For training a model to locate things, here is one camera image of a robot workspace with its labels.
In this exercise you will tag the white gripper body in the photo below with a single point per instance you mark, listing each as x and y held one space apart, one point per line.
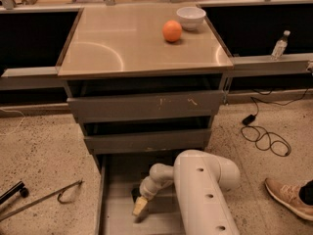
146 190

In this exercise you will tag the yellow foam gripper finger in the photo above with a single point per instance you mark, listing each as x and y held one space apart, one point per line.
139 206

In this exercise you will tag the green yellow sponge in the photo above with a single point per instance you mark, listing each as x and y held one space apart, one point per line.
135 193

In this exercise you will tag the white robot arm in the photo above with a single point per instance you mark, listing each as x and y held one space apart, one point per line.
200 179

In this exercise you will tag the grey open bottom drawer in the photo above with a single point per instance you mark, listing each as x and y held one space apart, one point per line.
120 174

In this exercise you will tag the grey middle drawer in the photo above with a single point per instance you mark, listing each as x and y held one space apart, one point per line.
148 141

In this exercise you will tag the grey top drawer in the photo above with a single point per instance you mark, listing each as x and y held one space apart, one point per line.
146 106

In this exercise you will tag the grey drawer cabinet with counter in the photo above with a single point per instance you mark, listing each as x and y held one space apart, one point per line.
120 50

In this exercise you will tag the metal rod with hook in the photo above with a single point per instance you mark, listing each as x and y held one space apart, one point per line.
57 193

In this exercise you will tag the black caster leg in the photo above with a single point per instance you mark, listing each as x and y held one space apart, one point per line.
17 188

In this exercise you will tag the tan sneaker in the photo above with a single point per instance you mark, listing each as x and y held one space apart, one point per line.
288 196

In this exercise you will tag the orange fruit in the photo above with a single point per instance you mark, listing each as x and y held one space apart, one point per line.
172 31

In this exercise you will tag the black trouser leg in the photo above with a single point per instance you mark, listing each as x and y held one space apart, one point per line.
306 193

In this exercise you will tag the white ceramic bowl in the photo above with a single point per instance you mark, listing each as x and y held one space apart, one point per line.
190 17

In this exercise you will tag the clear plastic water bottle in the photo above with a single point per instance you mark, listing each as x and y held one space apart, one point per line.
280 46

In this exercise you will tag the left grey metal rail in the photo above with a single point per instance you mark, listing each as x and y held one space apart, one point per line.
30 78

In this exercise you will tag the grey metal rail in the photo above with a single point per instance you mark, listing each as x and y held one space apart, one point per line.
264 65
30 78

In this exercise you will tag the right grey metal rail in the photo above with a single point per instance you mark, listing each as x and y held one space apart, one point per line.
264 65

